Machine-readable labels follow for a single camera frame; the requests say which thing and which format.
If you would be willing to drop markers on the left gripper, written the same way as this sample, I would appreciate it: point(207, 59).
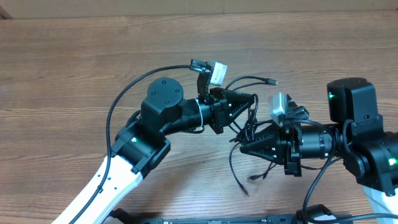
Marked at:
point(220, 114)

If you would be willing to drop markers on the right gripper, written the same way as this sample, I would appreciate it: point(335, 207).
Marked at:
point(288, 154)

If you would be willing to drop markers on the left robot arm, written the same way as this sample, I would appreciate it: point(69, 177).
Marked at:
point(142, 143)

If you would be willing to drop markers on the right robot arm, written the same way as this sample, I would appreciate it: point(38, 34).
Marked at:
point(356, 136)

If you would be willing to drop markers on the cardboard backdrop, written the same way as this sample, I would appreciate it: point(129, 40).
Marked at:
point(40, 9)

